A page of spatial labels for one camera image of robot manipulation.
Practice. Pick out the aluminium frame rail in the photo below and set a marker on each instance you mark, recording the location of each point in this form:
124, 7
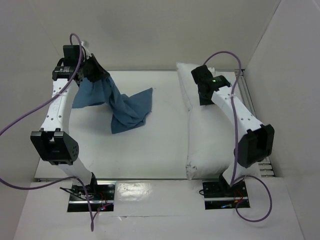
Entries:
254, 139

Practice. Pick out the blue fabric pillowcase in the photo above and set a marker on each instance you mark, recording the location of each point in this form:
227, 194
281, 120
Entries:
128, 112

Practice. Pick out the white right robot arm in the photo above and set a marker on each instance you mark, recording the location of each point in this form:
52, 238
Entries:
222, 98

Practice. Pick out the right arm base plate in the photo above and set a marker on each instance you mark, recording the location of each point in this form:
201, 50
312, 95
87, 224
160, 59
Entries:
216, 198

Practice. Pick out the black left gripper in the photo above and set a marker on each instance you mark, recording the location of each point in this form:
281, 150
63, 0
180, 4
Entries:
100, 73

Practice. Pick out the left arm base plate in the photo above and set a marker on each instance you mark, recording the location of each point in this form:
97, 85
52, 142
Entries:
102, 200

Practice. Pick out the white pillow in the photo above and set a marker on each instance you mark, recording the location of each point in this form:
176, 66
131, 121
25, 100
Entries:
211, 136

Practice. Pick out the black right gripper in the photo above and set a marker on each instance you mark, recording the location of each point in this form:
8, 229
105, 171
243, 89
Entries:
204, 95

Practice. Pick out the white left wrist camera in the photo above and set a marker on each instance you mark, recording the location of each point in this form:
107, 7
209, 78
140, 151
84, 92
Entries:
85, 45

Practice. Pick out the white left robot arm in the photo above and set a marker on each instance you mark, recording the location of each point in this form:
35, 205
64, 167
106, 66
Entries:
53, 142

